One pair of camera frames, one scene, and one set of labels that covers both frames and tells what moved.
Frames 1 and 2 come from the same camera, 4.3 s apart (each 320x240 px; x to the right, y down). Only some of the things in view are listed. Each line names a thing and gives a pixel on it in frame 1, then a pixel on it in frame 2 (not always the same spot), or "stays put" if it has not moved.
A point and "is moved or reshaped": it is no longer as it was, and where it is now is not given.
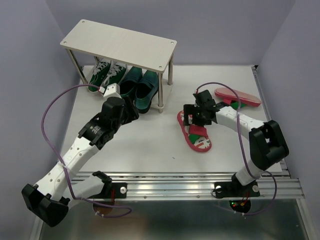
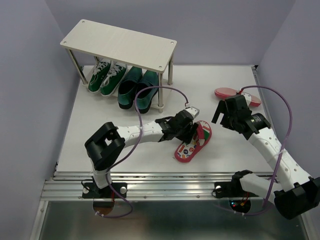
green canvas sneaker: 114,74 stays put
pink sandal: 228,94 stays put
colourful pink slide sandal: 196,136 is moved or reshaped
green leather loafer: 128,85 stays put
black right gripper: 189,109 → 222,108
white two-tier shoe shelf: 135,48 stays put
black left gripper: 132,113 → 187,136
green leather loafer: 146,88 stays put
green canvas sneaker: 99,74 stays put
